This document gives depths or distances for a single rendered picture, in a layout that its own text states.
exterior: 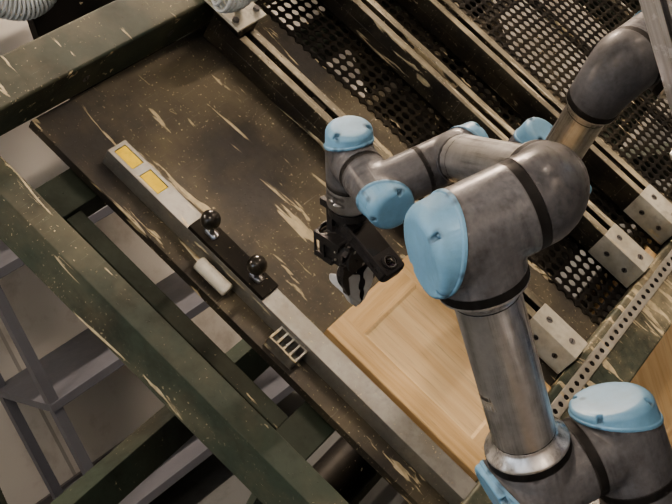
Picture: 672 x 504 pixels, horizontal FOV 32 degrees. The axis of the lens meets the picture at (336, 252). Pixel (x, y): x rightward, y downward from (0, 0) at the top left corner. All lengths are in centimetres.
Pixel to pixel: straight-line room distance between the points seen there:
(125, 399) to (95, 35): 290
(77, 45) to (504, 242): 126
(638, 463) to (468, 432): 74
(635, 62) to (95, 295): 101
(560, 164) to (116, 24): 130
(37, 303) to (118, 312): 280
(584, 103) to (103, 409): 340
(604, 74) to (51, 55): 105
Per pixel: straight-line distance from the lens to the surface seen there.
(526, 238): 136
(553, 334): 251
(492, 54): 298
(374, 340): 233
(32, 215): 218
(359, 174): 174
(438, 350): 240
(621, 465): 164
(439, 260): 133
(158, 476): 449
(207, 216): 215
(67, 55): 237
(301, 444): 221
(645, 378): 321
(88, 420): 506
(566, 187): 137
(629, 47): 203
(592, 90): 203
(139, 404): 517
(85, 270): 214
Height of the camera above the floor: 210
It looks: 19 degrees down
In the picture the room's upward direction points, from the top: 22 degrees counter-clockwise
